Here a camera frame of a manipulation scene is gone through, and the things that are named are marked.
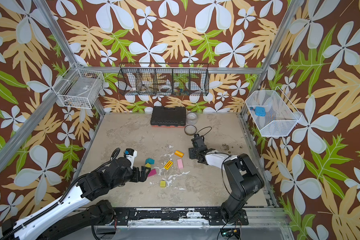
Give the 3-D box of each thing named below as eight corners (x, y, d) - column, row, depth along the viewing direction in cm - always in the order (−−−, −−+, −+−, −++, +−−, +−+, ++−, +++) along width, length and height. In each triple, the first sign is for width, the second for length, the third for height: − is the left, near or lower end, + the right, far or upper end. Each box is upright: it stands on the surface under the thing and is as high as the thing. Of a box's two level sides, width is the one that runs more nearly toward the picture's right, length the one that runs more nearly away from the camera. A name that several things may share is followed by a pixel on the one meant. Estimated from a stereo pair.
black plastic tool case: (150, 128, 112) (149, 124, 108) (153, 110, 124) (152, 106, 120) (185, 128, 112) (186, 124, 108) (185, 110, 125) (185, 106, 120)
